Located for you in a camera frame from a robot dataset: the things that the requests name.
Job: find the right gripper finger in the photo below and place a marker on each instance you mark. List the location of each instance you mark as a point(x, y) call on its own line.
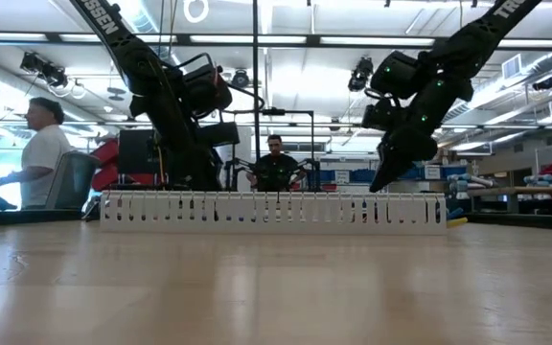
point(388, 175)

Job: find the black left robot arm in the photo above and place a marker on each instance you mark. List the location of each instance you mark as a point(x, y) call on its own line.
point(132, 62)

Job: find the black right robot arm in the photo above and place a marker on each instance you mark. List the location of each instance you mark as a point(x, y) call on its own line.
point(463, 52)

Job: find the blue storage bin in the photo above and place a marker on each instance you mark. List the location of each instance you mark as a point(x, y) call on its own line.
point(454, 171)
point(362, 176)

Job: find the white label sign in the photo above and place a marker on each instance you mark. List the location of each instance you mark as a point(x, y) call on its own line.
point(432, 172)

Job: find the white paper sign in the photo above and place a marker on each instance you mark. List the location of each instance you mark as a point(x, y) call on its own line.
point(342, 177)

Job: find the black monitor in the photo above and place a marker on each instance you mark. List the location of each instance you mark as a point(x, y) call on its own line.
point(134, 153)

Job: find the pale blue tube roll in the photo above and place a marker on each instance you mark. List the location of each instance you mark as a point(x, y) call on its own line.
point(544, 180)
point(472, 179)

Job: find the person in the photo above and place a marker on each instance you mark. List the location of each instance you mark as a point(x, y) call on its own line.
point(276, 170)
point(43, 153)

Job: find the red machine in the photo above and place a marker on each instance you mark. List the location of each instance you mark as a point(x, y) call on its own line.
point(106, 163)

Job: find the red tag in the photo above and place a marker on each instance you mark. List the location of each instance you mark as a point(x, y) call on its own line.
point(216, 76)

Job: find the grey office chair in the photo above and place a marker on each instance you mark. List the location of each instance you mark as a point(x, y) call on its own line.
point(75, 182)

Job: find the wooden workbench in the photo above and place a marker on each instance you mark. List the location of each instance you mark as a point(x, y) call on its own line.
point(520, 190)

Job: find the ceiling air vent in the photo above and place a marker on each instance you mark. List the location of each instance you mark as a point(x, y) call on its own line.
point(512, 67)

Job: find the black ceiling device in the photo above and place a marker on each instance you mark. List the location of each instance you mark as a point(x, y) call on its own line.
point(543, 84)

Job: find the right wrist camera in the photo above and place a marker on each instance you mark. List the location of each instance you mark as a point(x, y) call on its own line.
point(381, 115)

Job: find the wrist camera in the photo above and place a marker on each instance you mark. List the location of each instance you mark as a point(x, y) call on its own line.
point(381, 115)
point(219, 134)

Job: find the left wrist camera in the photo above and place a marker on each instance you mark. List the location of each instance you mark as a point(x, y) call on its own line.
point(219, 134)

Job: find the black overhead camera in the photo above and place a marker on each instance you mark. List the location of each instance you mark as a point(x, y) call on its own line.
point(362, 72)

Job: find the black dome camera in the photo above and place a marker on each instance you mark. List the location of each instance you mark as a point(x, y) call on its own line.
point(240, 79)

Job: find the black ceiling camera rig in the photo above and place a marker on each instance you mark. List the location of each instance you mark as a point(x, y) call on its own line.
point(41, 69)

